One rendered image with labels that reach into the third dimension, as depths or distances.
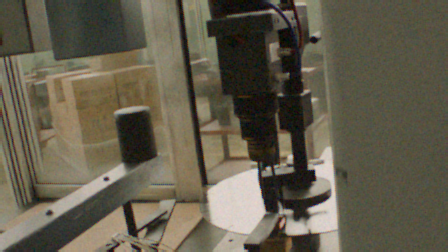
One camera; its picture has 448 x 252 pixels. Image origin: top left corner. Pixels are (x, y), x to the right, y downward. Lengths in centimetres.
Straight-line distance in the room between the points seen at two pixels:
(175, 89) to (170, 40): 13
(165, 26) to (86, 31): 74
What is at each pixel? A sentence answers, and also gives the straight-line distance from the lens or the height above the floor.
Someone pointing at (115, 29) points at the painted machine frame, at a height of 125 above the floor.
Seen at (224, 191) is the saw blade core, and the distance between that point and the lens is 86.
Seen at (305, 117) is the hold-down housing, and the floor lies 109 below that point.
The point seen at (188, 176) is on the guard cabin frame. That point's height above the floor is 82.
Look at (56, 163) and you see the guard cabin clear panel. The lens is 168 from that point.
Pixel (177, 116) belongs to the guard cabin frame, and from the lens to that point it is 136.
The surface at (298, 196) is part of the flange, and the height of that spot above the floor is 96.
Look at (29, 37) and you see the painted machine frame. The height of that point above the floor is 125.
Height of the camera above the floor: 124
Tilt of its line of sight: 13 degrees down
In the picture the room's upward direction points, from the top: 6 degrees counter-clockwise
